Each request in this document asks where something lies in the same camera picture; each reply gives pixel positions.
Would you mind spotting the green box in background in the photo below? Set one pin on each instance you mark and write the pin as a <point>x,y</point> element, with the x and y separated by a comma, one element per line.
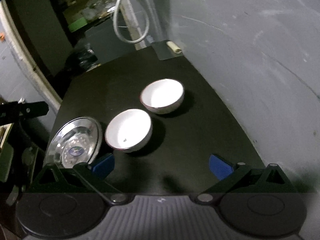
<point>81,22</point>

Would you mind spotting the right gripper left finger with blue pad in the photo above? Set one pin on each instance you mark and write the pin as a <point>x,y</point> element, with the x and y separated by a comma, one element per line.
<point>93,175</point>

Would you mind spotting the cleaver with cream handle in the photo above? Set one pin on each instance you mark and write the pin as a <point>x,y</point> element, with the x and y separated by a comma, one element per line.
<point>163,51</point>

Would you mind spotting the white enamel bowl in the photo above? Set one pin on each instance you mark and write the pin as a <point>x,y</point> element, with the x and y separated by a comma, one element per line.
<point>162,96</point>
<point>129,131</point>

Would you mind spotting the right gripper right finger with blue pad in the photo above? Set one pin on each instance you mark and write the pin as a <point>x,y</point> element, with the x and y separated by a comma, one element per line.
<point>243,178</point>

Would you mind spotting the stainless steel plate with sticker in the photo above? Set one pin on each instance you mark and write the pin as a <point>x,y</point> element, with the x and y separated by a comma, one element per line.
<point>77,141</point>

